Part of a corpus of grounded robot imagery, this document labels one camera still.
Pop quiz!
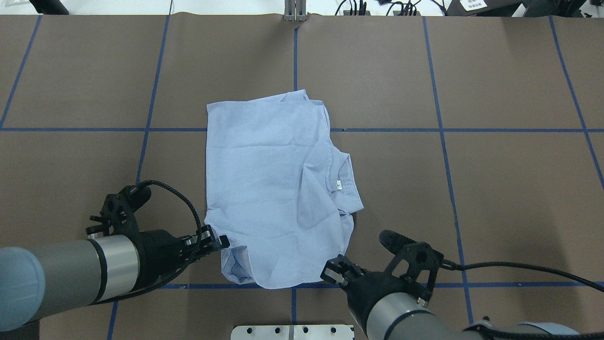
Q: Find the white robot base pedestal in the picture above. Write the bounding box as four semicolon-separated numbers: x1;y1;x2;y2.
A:
230;323;355;340

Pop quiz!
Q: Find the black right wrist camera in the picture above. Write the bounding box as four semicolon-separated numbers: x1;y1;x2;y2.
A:
379;230;444;307

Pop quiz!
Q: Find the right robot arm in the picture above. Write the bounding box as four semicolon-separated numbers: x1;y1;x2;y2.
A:
321;255;603;340

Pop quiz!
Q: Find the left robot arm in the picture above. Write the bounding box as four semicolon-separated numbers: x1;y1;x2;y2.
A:
0;226;229;333

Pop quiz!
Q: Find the light blue striped shirt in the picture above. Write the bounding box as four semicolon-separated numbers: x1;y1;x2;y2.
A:
205;90;364;289

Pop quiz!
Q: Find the aluminium frame post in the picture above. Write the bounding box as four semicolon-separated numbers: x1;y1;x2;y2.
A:
284;0;308;22

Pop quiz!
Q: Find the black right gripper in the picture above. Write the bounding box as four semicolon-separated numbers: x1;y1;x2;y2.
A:
320;255;409;331

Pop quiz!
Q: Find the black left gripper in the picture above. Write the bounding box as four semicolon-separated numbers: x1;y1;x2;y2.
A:
137;225;230;289

